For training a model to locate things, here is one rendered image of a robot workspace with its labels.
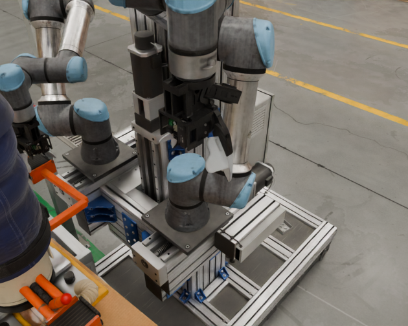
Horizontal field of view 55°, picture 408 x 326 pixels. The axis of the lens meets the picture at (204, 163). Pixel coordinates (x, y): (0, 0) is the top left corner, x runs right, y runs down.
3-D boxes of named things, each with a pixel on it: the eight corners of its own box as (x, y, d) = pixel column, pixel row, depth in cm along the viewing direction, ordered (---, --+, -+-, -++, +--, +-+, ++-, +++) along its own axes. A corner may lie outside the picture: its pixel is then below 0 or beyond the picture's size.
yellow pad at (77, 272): (9, 252, 117) (4, 242, 114) (38, 233, 123) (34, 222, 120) (79, 319, 101) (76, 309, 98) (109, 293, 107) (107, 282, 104)
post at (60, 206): (67, 247, 250) (21, 114, 187) (76, 241, 254) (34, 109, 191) (72, 253, 247) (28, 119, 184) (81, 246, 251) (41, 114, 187)
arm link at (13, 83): (26, 61, 108) (16, 74, 102) (36, 95, 115) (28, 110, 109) (-3, 61, 108) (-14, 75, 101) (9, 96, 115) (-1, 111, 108)
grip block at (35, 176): (19, 174, 129) (15, 162, 126) (42, 161, 135) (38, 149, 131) (34, 184, 125) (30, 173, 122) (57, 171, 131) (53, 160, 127)
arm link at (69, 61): (102, 7, 149) (87, 92, 119) (73, 8, 149) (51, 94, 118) (96, -23, 140) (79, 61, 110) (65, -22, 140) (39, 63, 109)
